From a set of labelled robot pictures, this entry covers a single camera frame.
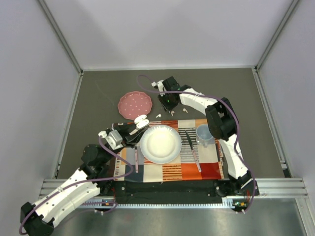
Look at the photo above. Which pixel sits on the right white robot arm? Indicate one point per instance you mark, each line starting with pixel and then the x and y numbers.
pixel 222 124

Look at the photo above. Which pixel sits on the white earbud charging case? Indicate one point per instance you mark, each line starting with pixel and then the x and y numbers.
pixel 141 122

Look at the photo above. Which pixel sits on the pink polka dot plate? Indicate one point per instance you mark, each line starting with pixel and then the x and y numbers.
pixel 133 104

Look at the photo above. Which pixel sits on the grey slotted cable duct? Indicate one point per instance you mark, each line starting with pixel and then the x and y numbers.
pixel 107 203

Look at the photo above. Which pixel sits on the pink handled knife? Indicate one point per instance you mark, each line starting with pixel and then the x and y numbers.
pixel 193 151

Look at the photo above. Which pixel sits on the light blue mug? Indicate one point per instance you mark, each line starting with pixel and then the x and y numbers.
pixel 203 136

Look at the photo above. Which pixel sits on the orange patterned placemat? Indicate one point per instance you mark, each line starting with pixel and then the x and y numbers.
pixel 182 168

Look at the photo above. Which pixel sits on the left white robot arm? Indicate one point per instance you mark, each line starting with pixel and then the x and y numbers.
pixel 89 180

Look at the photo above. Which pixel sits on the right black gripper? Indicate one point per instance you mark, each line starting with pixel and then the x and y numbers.
pixel 167 107

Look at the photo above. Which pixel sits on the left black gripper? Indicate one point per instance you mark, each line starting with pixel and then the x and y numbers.
pixel 131 139

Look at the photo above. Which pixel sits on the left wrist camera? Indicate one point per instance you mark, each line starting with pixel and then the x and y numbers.
pixel 113 138

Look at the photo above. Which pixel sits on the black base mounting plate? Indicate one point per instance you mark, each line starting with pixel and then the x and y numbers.
pixel 174 192

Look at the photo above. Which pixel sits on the white ceramic plate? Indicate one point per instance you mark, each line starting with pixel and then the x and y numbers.
pixel 161 144

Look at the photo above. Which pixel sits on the aluminium frame rail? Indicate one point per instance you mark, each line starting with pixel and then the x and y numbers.
pixel 61 38

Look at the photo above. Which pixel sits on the pink handled fork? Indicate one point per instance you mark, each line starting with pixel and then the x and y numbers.
pixel 136 160

